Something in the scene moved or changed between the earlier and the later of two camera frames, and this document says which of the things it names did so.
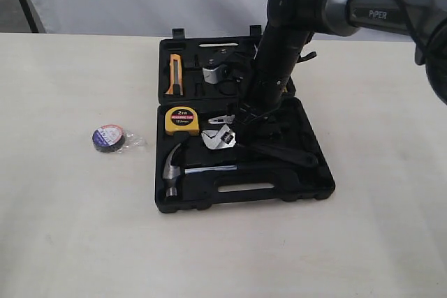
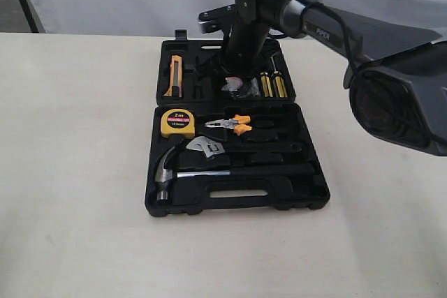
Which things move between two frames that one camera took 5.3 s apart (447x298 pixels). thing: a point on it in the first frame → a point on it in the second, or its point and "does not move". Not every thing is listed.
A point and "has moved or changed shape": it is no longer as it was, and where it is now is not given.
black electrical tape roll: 108,137 has moved or changed shape
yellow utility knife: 176,76 does not move
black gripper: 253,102 → 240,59
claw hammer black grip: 172,172 has moved or changed shape
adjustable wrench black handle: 222,137 → 211,147
